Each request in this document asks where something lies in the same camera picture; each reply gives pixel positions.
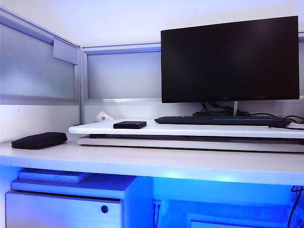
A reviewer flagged black portable hard drive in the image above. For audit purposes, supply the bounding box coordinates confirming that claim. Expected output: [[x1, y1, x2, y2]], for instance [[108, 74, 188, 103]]
[[113, 120, 147, 130]]

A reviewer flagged black usb data cable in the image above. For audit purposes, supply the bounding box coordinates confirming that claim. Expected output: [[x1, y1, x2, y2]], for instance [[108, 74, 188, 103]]
[[268, 115, 304, 131]]

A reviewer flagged grey desk riser base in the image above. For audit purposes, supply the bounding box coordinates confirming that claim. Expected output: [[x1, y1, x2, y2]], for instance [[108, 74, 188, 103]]
[[76, 134, 304, 153]]

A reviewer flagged white desk riser board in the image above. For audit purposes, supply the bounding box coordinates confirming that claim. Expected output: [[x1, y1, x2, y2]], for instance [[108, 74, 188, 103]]
[[68, 118, 304, 139]]

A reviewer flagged white paper cup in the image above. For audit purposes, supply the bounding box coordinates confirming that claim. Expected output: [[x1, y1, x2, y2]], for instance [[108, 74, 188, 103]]
[[95, 111, 115, 123]]

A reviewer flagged black computer keyboard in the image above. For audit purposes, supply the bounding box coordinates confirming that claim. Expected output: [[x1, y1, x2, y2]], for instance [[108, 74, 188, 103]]
[[154, 115, 292, 126]]

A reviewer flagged black computer monitor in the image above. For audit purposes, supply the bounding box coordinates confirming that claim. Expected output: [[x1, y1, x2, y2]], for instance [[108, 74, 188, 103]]
[[161, 16, 300, 104]]

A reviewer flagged black fabric pouch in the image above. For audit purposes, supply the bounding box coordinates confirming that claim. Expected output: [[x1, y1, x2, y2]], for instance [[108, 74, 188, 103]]
[[11, 132, 68, 150]]

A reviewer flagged flat white board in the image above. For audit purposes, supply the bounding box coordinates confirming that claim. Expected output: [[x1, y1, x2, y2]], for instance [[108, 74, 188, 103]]
[[18, 167, 93, 183]]

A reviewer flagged frosted side partition panel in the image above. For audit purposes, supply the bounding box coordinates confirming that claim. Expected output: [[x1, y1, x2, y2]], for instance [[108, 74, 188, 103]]
[[0, 7, 80, 106]]

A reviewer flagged white drawer cabinet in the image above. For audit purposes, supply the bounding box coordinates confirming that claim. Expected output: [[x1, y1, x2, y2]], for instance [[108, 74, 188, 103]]
[[4, 172, 154, 228]]

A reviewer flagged black monitor cable bundle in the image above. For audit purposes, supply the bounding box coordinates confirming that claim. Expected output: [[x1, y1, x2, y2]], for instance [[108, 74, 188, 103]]
[[192, 101, 234, 117]]

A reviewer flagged silver partition corner post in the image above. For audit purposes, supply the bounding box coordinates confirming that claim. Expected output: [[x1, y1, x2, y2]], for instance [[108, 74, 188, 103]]
[[74, 46, 89, 125]]

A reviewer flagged grey partition bracket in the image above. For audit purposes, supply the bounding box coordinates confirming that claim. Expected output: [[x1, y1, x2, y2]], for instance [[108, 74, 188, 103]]
[[53, 37, 79, 66]]

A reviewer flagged black hanging power cable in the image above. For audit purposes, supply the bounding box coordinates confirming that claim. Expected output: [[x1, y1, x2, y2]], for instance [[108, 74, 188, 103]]
[[286, 185, 304, 228]]

